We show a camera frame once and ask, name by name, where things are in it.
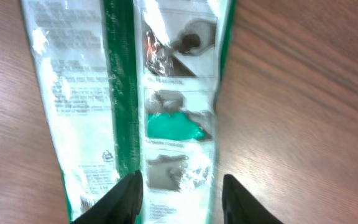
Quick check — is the green 3M wipes pack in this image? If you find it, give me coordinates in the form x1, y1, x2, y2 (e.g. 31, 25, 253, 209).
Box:
20, 0, 235, 224

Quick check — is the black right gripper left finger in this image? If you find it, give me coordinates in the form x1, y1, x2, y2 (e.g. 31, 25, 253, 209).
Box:
72, 170, 144, 224

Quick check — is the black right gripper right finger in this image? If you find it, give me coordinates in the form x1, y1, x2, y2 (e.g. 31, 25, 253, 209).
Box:
222, 174, 283, 224

